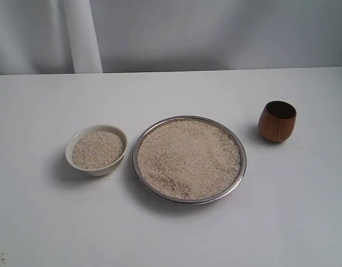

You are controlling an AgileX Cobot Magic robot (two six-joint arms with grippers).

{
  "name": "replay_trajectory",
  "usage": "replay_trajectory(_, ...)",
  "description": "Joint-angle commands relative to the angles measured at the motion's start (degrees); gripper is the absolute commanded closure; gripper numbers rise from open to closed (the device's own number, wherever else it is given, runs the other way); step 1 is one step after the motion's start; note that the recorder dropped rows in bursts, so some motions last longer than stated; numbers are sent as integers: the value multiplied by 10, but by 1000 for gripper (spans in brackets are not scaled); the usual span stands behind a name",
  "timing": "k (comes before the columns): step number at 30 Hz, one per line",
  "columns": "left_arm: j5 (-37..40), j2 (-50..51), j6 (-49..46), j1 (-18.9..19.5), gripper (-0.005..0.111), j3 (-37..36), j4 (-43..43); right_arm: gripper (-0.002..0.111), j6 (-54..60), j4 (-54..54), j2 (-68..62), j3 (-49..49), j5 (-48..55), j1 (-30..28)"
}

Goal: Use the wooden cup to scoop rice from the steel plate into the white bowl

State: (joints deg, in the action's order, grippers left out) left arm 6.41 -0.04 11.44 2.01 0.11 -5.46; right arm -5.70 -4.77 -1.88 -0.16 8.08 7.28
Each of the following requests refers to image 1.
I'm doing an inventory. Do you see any white uncooked rice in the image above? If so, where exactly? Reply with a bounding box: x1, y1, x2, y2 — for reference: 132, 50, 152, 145
72, 131, 125, 169

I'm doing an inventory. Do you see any brown wooden cup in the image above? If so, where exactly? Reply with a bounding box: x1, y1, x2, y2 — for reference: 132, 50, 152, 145
257, 101, 297, 143

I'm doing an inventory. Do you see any rice in steel tray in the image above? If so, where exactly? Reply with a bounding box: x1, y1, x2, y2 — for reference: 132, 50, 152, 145
137, 120, 241, 200

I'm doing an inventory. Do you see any white backdrop curtain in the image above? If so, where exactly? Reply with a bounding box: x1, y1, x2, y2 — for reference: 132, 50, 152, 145
0, 1, 342, 75

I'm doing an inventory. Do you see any large steel round tray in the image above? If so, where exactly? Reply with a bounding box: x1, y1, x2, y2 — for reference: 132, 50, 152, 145
132, 115, 247, 205

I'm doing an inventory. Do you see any small white ceramic bowl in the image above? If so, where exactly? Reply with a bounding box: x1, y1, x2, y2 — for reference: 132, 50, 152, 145
65, 125, 128, 176

